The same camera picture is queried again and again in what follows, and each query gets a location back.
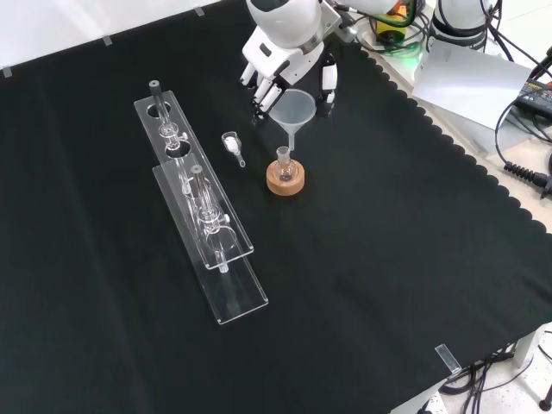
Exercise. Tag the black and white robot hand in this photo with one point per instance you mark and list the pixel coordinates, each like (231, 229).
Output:
(267, 60)

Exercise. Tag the translucent plastic funnel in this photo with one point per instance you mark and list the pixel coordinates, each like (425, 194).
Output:
(295, 105)

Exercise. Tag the glass weighing funnel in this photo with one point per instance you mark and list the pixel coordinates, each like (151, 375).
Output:
(232, 144)

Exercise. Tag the glass round-bottom flask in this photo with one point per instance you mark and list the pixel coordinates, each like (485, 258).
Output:
(286, 170)

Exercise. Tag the clear acrylic funnel stand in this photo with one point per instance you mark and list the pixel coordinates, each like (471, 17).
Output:
(202, 224)

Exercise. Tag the clear tape strip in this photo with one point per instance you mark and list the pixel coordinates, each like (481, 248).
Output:
(7, 72)
(107, 41)
(447, 359)
(199, 11)

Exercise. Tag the yellow stop button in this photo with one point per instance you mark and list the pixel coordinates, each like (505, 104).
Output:
(392, 30)

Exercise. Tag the pale grey board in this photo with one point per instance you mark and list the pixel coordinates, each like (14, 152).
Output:
(470, 82)

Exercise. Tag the black bench cloth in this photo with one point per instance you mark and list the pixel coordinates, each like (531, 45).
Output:
(345, 259)

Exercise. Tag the black power adapter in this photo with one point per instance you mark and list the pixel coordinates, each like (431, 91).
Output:
(537, 97)

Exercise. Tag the white table leg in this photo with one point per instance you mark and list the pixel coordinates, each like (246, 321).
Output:
(526, 347)

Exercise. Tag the black tripod foot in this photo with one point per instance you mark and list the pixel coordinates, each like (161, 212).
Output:
(546, 401)

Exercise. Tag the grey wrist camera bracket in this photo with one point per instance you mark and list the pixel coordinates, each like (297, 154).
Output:
(334, 19)

